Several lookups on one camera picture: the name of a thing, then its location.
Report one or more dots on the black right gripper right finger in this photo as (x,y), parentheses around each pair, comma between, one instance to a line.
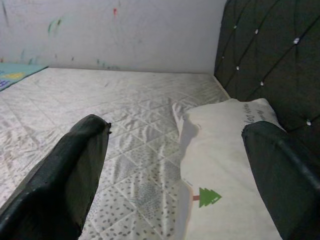
(287,190)

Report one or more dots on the black tufted headboard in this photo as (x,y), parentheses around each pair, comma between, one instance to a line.
(275,62)

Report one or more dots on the teal heart patterned blanket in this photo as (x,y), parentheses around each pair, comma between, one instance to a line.
(17,72)

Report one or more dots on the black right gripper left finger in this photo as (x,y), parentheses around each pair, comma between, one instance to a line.
(60,190)

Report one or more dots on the white pillow green tree print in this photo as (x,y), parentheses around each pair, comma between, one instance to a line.
(220,162)

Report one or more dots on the quilted cream mattress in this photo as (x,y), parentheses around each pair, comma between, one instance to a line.
(100,100)

